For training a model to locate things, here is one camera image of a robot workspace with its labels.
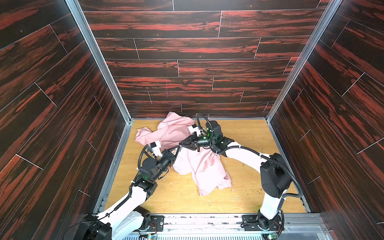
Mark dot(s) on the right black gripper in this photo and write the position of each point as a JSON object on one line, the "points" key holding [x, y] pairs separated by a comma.
{"points": [[193, 142]]}

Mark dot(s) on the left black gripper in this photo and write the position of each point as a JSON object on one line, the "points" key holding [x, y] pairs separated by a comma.
{"points": [[171, 156]]}

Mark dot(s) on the pink zip-up jacket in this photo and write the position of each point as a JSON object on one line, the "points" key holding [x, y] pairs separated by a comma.
{"points": [[205, 167]]}

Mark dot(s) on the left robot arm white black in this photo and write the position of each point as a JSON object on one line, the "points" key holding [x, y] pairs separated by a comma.
{"points": [[127, 215]]}

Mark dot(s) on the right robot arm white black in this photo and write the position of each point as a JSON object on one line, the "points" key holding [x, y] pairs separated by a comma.
{"points": [[278, 182]]}

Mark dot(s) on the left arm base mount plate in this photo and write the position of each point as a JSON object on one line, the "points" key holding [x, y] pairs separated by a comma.
{"points": [[153, 223]]}

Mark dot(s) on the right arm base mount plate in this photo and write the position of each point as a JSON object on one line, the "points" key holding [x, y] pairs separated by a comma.
{"points": [[260, 223]]}

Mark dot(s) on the aluminium front rail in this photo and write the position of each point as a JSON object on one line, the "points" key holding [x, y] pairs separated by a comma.
{"points": [[228, 227]]}

